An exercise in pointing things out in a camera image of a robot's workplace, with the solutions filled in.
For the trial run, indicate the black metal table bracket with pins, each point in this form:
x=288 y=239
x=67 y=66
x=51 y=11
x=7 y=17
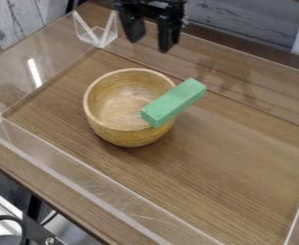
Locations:
x=38 y=235

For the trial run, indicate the brown wooden bowl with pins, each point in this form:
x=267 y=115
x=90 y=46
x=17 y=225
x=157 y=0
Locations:
x=113 y=102

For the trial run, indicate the clear acrylic tray walls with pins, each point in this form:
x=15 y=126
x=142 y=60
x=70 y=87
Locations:
x=216 y=183

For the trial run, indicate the green rectangular block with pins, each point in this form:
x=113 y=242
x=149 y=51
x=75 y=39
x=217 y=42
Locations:
x=172 y=103

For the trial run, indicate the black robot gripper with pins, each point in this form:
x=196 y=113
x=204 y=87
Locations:
x=136 y=10

